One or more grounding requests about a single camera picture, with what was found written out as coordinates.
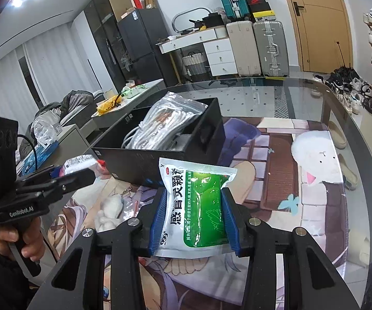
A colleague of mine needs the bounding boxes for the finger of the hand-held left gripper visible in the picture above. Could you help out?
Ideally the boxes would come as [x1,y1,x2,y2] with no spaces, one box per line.
[16,165,64,184]
[14,169,96,198]

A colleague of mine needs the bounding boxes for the oval mirror frame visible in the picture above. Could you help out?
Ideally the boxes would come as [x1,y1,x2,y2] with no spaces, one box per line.
[172,6,213,35]

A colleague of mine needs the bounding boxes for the dark jacket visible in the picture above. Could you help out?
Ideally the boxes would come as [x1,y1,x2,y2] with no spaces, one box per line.
[34,102,64,126]

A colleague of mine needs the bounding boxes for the beige suitcase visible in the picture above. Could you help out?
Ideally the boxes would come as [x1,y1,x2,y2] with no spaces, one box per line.
[226,20,262,77]

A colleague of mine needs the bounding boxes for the clear zip bag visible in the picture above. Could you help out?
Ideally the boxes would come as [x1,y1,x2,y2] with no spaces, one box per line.
[121,197,148,221]

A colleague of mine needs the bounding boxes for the grey coffee table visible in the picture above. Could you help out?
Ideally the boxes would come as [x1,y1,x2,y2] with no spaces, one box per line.
[90,79,165,130]

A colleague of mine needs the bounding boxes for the white dressing desk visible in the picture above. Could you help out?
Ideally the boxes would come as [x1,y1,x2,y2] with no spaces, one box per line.
[156,26,238,78]

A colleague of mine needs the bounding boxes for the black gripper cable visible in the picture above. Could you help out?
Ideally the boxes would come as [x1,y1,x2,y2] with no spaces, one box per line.
[18,134,40,170]

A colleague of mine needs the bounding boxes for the white curtain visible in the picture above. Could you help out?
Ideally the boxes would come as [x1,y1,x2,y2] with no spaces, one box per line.
[0,42,60,136]

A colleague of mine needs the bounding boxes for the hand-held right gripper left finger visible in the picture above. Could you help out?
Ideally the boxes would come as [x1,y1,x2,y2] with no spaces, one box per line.
[44,188,170,310]

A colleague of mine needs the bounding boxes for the red snack packet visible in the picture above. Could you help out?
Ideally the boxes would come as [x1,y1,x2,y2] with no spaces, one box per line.
[61,156,106,177]

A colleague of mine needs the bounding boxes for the wooden door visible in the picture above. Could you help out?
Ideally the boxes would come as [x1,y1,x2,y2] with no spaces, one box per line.
[276,0,354,75]

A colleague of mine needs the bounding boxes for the silver suitcase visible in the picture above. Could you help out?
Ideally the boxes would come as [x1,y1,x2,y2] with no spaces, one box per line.
[253,20,290,77]

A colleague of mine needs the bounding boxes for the dark grey fridge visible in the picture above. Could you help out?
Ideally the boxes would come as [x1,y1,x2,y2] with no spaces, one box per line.
[117,8,178,86]

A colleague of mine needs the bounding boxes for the green white medicine packet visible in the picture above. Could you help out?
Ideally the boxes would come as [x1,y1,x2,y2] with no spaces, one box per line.
[154,158,238,259]

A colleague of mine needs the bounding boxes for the grey side cabinet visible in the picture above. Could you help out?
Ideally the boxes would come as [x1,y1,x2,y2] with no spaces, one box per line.
[14,124,93,181]

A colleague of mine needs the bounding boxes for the flat brown cardboard sheet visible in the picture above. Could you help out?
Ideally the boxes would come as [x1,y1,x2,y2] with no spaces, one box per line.
[103,0,133,23]

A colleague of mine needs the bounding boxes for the black yellow shoe box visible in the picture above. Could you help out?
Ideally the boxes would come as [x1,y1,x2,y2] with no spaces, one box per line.
[252,10,277,22]

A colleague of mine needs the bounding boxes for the wicker basket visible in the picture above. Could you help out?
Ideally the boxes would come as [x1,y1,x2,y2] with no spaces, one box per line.
[182,53,209,77]

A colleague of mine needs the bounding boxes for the printed table mat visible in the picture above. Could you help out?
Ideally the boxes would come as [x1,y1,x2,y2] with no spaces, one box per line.
[44,116,350,310]

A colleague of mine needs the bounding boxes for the green white packets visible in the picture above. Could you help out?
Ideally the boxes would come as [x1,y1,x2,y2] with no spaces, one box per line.
[121,83,146,97]

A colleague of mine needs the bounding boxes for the clear crumpled plastic bag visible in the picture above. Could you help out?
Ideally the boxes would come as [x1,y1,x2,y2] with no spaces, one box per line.
[31,116,60,146]

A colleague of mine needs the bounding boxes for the pile of floor shoes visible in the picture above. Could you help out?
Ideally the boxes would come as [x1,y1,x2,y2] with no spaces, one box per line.
[313,71,372,114]

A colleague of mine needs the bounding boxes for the yellow plastic bag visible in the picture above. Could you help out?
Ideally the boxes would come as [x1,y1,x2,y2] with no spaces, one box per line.
[96,95,123,116]

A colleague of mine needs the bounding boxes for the black umbrella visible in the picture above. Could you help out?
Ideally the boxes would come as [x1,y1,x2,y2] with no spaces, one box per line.
[325,41,362,88]

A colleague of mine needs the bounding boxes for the dark glass cabinet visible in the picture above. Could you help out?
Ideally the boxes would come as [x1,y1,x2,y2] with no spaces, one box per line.
[84,0,131,88]

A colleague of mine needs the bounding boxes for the person's left hand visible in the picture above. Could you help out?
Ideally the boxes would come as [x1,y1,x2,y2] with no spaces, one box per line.
[0,218,46,260]

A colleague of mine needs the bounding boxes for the grey puffer jacket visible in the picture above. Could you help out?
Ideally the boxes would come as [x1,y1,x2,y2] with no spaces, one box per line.
[60,90,95,126]

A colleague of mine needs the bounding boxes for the bagged white cable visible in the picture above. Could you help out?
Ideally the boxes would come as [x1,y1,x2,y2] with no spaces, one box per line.
[121,91,208,151]

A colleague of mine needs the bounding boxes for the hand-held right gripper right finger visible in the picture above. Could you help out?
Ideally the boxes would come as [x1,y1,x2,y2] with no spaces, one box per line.
[221,187,361,310]

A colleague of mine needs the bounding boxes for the white plush toy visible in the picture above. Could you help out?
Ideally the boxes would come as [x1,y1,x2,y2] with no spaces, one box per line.
[95,190,135,232]

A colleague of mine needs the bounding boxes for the blue white flat box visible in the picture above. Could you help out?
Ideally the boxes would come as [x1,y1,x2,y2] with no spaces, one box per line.
[18,142,60,172]

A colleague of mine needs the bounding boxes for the black bag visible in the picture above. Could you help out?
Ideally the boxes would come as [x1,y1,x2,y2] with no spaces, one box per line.
[202,12,225,28]

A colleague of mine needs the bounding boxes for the black cardboard box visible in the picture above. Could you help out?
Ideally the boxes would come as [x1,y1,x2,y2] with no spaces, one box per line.
[90,97,227,188]

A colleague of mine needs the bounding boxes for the beige slipper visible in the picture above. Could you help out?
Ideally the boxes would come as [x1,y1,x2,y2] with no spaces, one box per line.
[328,121,348,149]
[338,153,359,190]

